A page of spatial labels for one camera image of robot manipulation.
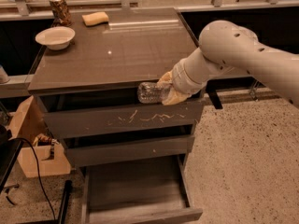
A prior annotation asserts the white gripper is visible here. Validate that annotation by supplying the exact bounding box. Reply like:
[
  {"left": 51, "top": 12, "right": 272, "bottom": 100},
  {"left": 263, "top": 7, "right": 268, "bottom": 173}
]
[{"left": 158, "top": 59, "right": 202, "bottom": 105}]

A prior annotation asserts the clear plastic water bottle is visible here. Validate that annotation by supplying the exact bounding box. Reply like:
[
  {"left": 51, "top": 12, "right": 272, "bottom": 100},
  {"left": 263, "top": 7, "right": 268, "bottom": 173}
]
[{"left": 137, "top": 82, "right": 171, "bottom": 104}]

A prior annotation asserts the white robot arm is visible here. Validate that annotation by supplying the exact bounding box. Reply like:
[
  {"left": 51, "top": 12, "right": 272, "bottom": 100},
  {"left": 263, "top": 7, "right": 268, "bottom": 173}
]
[{"left": 160, "top": 21, "right": 299, "bottom": 107}]

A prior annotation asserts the grey top drawer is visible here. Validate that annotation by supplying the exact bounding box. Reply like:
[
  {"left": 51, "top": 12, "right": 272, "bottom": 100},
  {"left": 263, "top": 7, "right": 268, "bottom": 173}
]
[{"left": 44, "top": 99, "right": 204, "bottom": 139}]

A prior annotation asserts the grey drawer cabinet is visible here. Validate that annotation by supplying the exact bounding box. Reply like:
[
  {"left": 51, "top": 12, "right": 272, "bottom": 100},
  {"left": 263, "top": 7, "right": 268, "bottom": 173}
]
[{"left": 27, "top": 7, "right": 214, "bottom": 224}]

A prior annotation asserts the grey middle drawer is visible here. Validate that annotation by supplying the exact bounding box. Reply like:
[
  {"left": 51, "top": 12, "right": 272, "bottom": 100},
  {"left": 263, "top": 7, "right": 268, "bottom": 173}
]
[{"left": 65, "top": 134, "right": 194, "bottom": 167}]

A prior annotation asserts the grey open bottom drawer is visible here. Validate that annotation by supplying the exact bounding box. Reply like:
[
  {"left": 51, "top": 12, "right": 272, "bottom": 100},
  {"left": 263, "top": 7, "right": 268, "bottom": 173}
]
[{"left": 81, "top": 156, "right": 203, "bottom": 224}]

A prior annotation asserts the yellow sponge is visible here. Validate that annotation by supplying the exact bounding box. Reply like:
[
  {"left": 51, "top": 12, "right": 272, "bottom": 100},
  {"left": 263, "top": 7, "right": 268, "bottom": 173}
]
[{"left": 82, "top": 12, "right": 109, "bottom": 26}]

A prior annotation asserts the white ceramic bowl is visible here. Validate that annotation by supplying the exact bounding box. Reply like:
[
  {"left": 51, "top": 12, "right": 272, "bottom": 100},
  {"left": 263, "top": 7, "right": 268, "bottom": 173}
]
[{"left": 36, "top": 26, "right": 76, "bottom": 50}]

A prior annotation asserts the patterned drink can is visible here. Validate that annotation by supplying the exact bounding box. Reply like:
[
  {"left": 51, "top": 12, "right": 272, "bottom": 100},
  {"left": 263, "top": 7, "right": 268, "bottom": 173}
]
[{"left": 49, "top": 0, "right": 72, "bottom": 26}]

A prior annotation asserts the black stand leg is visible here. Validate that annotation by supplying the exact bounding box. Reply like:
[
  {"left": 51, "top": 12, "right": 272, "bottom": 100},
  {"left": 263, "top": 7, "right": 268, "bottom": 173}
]
[{"left": 57, "top": 180, "right": 72, "bottom": 224}]

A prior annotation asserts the cardboard box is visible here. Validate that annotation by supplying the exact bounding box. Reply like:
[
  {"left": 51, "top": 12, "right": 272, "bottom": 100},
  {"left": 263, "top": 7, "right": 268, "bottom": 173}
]
[{"left": 8, "top": 96, "right": 71, "bottom": 178}]

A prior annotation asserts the black cable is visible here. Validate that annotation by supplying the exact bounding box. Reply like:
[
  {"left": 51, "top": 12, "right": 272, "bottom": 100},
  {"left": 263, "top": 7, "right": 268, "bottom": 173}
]
[{"left": 11, "top": 137, "right": 58, "bottom": 222}]

